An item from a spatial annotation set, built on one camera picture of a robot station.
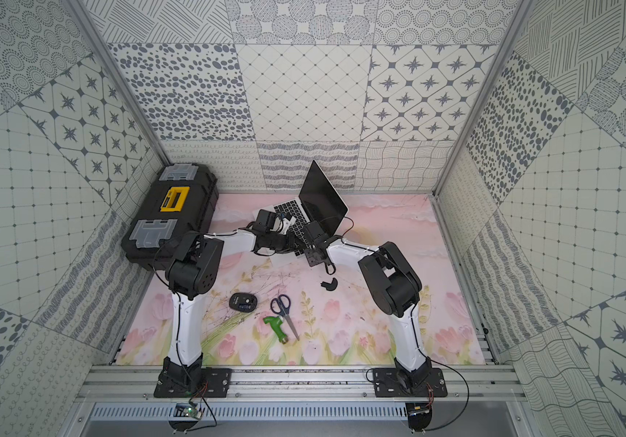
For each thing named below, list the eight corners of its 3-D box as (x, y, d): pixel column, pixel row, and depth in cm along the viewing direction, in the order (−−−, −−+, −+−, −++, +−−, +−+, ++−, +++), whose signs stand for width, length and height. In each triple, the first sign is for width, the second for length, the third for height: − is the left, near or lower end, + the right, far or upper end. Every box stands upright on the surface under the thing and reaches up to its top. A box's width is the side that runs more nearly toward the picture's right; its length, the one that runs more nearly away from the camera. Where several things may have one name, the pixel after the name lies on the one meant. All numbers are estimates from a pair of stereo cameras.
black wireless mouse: (229, 312, 89) (226, 308, 86) (233, 296, 92) (230, 292, 90) (256, 312, 89) (254, 308, 86) (258, 297, 92) (256, 292, 90)
